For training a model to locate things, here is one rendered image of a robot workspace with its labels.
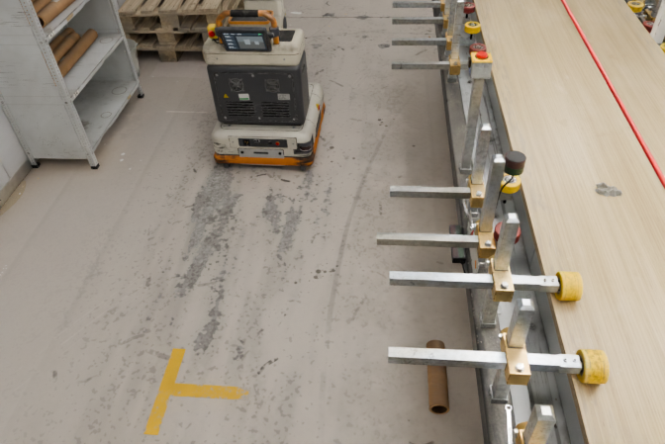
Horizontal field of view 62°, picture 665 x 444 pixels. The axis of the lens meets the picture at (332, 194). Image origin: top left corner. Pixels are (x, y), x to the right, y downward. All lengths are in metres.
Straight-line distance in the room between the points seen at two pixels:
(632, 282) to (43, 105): 3.17
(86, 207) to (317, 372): 1.80
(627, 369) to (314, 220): 1.96
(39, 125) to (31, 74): 0.36
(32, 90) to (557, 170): 2.88
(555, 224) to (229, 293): 1.63
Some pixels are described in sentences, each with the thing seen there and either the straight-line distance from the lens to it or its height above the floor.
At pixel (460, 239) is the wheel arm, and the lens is 1.85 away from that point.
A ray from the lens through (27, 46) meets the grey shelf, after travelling 3.54.
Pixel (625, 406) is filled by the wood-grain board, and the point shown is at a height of 0.90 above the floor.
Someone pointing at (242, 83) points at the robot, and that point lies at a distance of 3.26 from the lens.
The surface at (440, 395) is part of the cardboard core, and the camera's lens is 2.41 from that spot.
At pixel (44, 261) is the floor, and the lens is 3.38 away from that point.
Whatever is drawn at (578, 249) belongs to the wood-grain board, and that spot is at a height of 0.90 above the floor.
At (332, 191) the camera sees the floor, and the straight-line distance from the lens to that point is 3.31.
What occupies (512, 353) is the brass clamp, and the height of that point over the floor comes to 0.97.
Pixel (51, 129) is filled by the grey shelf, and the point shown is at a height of 0.31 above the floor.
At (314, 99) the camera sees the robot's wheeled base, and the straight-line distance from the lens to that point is 3.63.
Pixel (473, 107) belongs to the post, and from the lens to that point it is 2.17.
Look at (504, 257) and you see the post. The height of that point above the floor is 1.02.
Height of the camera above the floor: 2.18
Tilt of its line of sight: 41 degrees down
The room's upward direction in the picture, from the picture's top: 3 degrees counter-clockwise
